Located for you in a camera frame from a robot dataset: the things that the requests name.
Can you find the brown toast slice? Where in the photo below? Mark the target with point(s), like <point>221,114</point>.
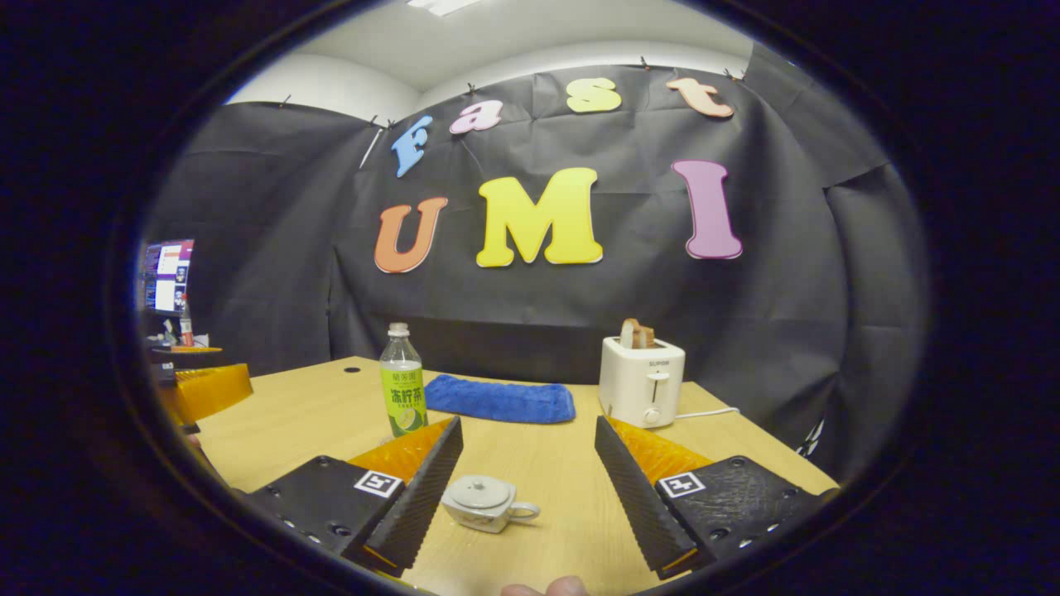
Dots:
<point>646,336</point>

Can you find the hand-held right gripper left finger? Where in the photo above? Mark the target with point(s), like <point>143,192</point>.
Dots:
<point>422,505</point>

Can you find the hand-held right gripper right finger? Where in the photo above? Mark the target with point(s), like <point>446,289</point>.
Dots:
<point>633,505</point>

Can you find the pale bread slice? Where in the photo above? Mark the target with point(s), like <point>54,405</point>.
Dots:
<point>628,335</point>

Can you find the white toaster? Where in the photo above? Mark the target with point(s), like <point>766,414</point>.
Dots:
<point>638,385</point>

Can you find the black backdrop cloth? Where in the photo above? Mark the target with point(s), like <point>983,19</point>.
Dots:
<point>580,306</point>

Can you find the white teacup lid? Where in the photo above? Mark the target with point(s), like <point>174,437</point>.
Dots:
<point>480,492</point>

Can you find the small red labelled bottle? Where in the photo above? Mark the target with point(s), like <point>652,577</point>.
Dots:
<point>186,327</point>

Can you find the computer monitor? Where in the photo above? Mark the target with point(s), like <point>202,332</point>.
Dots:
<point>170,277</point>

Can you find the green label water bottle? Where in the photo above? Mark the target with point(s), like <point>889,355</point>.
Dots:
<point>403,397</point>

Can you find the blue towel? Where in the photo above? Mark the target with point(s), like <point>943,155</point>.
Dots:
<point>497,399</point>

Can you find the white floral teacup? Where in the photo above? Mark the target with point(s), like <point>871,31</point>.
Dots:
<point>480,521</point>

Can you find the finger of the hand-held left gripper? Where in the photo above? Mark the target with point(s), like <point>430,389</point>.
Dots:
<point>211,393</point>
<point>186,358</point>

